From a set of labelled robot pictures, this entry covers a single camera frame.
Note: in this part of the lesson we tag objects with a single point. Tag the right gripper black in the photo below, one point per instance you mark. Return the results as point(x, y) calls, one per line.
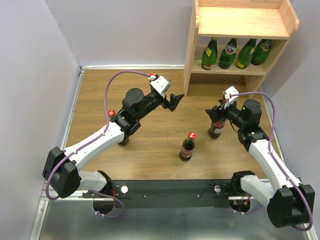
point(214, 112)

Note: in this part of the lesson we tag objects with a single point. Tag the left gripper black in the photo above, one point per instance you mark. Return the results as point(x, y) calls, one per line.
point(174, 101)

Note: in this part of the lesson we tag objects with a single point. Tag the cola bottle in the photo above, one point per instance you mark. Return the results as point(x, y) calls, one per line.
point(216, 127)
point(125, 141)
point(187, 147)

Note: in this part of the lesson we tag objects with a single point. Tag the green bottle red-white label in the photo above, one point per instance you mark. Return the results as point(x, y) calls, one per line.
point(228, 54)

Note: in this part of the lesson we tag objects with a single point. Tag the green bottle yellow label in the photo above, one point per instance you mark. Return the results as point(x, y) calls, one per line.
point(246, 54)

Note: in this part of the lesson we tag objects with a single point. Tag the green bottle red-blue label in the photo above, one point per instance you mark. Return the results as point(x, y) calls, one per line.
point(261, 53)

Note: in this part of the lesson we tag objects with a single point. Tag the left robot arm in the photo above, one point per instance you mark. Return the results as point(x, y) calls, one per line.
point(63, 168)

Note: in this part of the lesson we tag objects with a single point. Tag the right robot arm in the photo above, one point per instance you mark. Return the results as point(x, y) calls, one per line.
point(287, 201)

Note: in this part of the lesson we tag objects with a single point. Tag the wooden two-tier shelf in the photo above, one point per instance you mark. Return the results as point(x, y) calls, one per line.
point(241, 19)

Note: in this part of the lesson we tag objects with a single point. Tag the cola bottle front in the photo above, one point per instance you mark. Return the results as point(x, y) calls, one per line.
point(187, 147)

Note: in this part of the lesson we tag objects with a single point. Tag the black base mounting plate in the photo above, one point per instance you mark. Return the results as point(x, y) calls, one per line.
point(186, 193)

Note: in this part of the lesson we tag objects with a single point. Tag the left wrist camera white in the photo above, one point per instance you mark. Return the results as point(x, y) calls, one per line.
point(159, 84)

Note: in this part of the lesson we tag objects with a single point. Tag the aluminium frame rail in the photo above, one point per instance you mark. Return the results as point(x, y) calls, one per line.
point(41, 224)

